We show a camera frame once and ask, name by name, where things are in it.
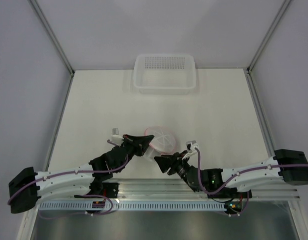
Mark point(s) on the right aluminium frame post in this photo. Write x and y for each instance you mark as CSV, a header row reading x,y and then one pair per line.
x,y
271,30

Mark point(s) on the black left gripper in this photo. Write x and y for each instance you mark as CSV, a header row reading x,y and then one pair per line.
x,y
140,143

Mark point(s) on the white mesh laundry bag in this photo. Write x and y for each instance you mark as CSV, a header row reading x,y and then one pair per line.
x,y
164,142

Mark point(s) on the left aluminium frame post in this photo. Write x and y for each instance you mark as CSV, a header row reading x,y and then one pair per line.
x,y
51,35

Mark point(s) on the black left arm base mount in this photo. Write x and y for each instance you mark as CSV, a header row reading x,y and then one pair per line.
x,y
108,189

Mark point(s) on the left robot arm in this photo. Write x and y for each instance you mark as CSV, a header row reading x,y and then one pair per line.
x,y
30,188

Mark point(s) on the aluminium frame post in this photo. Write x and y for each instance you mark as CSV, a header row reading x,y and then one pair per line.
x,y
271,30
51,35

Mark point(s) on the white perforated plastic basket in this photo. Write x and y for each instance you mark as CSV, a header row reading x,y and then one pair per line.
x,y
164,74

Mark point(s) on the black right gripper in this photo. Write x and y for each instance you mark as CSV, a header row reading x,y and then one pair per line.
x,y
173,161

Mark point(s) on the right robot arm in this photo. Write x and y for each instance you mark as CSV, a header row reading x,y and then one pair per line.
x,y
289,166

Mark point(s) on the white slotted cable duct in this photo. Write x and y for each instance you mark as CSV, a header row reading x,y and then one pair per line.
x,y
128,205

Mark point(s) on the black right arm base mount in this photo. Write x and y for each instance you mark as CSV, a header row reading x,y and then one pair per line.
x,y
231,193

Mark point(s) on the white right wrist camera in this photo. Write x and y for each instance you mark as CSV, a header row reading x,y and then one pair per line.
x,y
192,147

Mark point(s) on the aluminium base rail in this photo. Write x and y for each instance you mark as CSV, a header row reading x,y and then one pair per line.
x,y
176,190

